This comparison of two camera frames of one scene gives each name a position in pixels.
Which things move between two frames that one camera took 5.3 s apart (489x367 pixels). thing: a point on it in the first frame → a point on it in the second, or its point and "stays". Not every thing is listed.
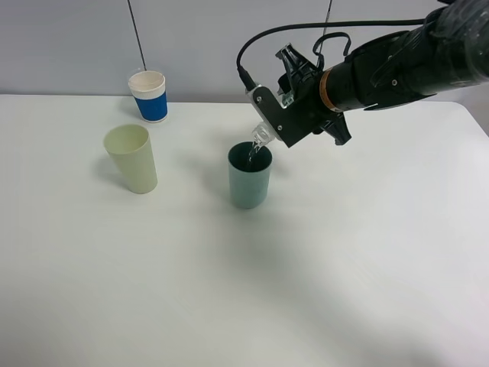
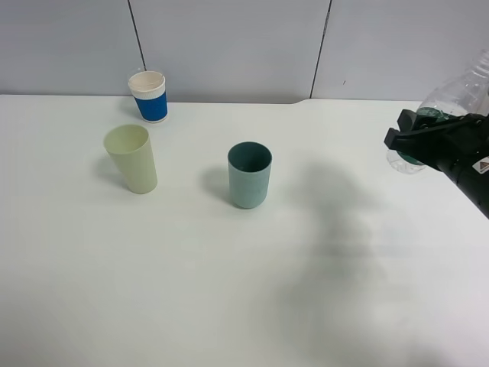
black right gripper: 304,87 → 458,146
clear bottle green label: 263,134 → 467,95
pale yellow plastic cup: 131,145 stays
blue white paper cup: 149,90 stays
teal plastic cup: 249,172 stays
